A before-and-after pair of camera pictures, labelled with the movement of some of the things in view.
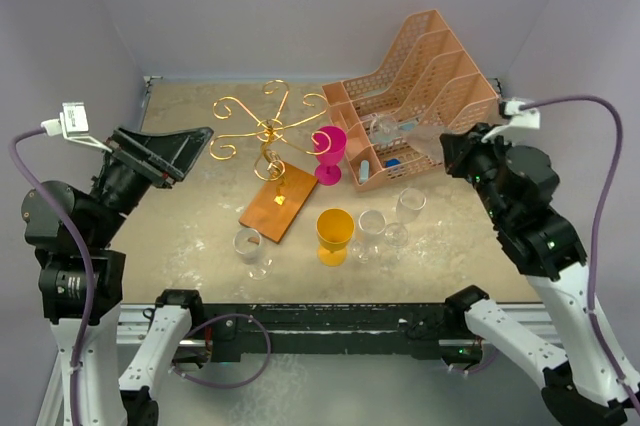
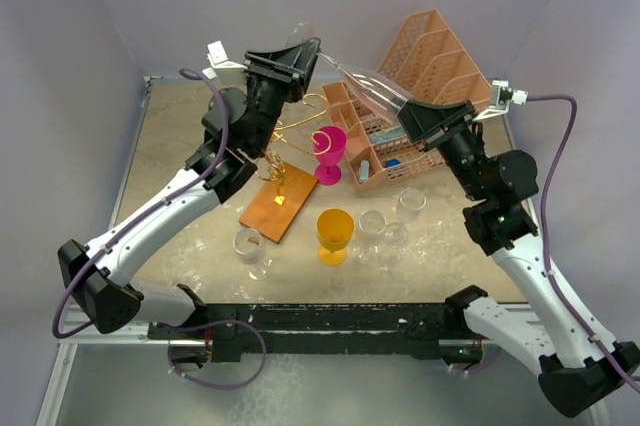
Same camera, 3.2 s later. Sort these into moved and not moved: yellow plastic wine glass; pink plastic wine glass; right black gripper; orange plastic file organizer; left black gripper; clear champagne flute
Moved: clear champagne flute; right black gripper; left black gripper
Not moved: orange plastic file organizer; yellow plastic wine glass; pink plastic wine glass
